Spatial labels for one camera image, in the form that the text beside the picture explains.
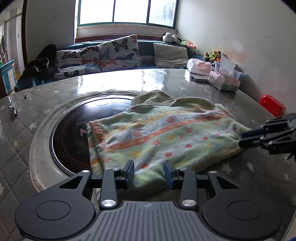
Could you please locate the colourful patterned children's shirt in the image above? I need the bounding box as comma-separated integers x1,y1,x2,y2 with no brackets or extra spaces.
91,90,247,196

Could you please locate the blue white small cabinet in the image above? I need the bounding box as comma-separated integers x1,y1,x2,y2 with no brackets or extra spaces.
1,59,17,94

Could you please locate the large butterfly print pillow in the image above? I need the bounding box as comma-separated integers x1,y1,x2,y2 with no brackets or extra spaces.
98,35,142,72

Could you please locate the white plush toy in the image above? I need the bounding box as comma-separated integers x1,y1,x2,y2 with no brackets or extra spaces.
162,32,182,44

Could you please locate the pink wrapped tissue pack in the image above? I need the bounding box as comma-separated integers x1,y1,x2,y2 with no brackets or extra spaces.
187,58,212,76

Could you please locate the yellow green plush toy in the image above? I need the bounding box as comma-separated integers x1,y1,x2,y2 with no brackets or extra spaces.
204,50,221,63

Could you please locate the grey striped cushion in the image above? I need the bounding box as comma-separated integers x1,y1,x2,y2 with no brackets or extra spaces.
153,43,188,68

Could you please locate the low butterfly print pillow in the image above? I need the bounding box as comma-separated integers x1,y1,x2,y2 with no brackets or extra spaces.
54,46,101,80

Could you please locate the window with green frame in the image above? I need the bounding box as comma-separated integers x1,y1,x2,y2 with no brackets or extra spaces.
75,0,179,38

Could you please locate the red plastic stool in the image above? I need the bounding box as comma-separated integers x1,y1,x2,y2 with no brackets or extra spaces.
259,94,286,118

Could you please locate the round black induction cooktop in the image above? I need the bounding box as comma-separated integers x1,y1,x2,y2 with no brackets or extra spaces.
49,93,135,176

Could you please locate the small metal pen tool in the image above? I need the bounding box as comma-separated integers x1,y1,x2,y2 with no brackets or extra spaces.
8,96,18,118

